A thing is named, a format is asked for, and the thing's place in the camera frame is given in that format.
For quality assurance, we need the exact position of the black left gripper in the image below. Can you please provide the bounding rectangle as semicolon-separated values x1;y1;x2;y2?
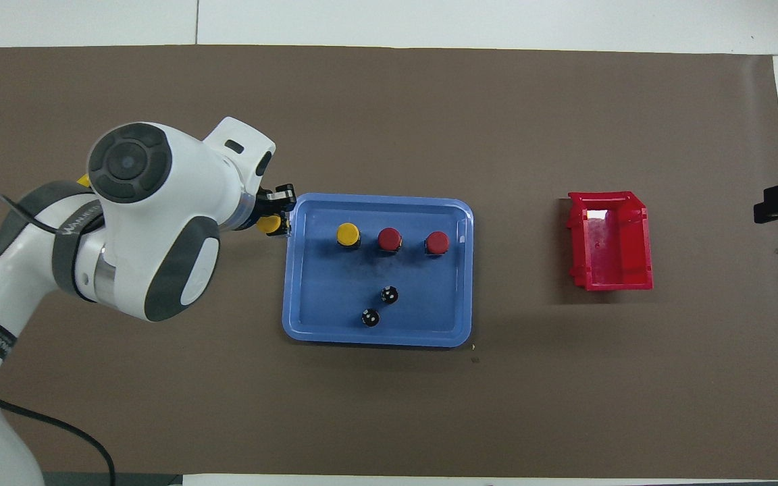
252;183;296;238

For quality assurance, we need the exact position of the brown paper mat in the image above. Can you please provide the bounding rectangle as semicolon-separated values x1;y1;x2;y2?
0;45;778;481

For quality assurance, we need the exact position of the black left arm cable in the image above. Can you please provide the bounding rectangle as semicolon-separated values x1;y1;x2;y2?
0;192;118;486

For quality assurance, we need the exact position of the blue plastic tray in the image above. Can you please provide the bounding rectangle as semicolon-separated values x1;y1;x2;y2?
282;193;475;349

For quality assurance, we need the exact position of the red plastic bin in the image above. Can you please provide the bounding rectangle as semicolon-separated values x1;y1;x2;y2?
567;191;654;292

